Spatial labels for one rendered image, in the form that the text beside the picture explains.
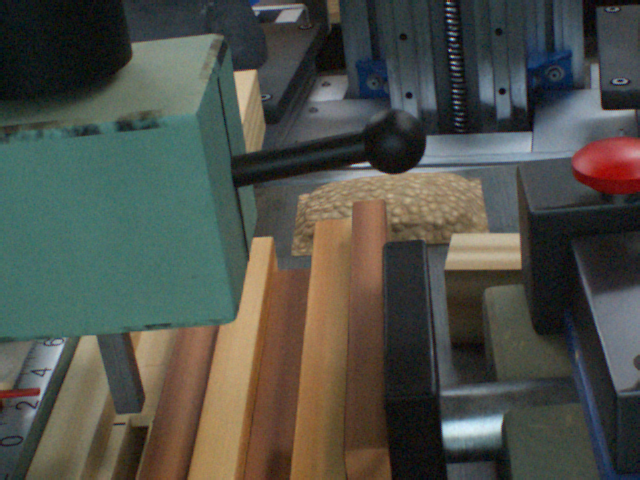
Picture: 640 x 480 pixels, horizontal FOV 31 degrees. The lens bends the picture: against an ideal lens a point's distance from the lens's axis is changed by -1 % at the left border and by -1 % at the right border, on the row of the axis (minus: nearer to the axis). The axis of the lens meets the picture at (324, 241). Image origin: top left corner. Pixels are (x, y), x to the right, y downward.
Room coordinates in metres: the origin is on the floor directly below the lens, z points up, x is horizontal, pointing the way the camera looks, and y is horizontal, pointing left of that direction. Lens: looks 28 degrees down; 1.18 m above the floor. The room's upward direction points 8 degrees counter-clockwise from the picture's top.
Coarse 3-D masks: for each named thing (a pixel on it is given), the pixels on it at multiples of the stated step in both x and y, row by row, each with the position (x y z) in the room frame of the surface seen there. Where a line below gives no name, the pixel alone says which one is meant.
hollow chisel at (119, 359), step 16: (96, 336) 0.33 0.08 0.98; (112, 336) 0.33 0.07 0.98; (128, 336) 0.34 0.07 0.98; (112, 352) 0.33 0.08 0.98; (128, 352) 0.34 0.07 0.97; (112, 368) 0.33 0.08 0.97; (128, 368) 0.33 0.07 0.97; (112, 384) 0.33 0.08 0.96; (128, 384) 0.33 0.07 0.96; (128, 400) 0.33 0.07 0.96; (144, 400) 0.34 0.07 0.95
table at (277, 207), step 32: (256, 192) 0.60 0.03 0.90; (288, 192) 0.60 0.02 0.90; (512, 192) 0.56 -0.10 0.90; (256, 224) 0.56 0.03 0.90; (288, 224) 0.56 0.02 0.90; (512, 224) 0.52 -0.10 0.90; (288, 256) 0.52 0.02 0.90; (448, 352) 0.42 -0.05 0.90; (480, 352) 0.41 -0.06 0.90; (448, 384) 0.40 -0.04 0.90
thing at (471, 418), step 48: (384, 288) 0.32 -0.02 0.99; (384, 336) 0.29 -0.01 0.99; (432, 336) 0.29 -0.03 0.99; (384, 384) 0.27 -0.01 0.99; (432, 384) 0.26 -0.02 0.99; (480, 384) 0.31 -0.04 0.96; (528, 384) 0.30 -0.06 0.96; (576, 384) 0.30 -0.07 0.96; (432, 432) 0.26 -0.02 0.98; (480, 432) 0.29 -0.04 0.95
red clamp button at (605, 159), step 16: (592, 144) 0.34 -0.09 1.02; (608, 144) 0.34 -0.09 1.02; (624, 144) 0.34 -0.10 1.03; (576, 160) 0.33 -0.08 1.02; (592, 160) 0.33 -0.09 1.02; (608, 160) 0.33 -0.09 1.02; (624, 160) 0.32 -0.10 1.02; (576, 176) 0.33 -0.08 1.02; (592, 176) 0.32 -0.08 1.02; (608, 176) 0.32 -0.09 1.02; (624, 176) 0.32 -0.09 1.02; (608, 192) 0.32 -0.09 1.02; (624, 192) 0.32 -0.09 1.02
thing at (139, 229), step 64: (128, 64) 0.35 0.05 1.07; (192, 64) 0.34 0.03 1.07; (0, 128) 0.31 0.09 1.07; (64, 128) 0.30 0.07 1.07; (128, 128) 0.30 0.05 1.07; (192, 128) 0.30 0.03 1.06; (0, 192) 0.30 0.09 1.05; (64, 192) 0.30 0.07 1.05; (128, 192) 0.30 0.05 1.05; (192, 192) 0.30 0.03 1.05; (0, 256) 0.31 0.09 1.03; (64, 256) 0.30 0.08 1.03; (128, 256) 0.30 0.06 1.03; (192, 256) 0.30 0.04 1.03; (0, 320) 0.31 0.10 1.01; (64, 320) 0.30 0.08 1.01; (128, 320) 0.30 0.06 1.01; (192, 320) 0.30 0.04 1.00
